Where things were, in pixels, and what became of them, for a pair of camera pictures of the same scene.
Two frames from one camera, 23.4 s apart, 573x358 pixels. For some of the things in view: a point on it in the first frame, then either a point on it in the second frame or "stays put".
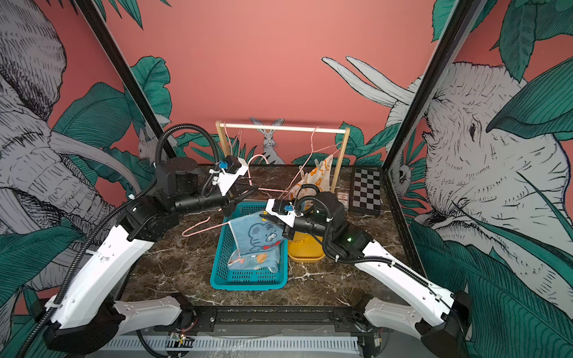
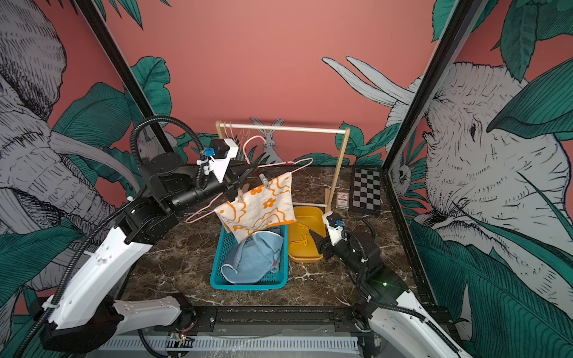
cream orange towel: [318, 175] → [260, 209]
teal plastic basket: [242, 280] stays put
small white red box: [343, 198] stays put
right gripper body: [312, 226] → [342, 253]
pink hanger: [251, 185] → [232, 133]
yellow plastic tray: [304, 247] stays put
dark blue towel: [257, 233] → [255, 258]
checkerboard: [365, 191] stays put
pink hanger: [336, 150] → [311, 160]
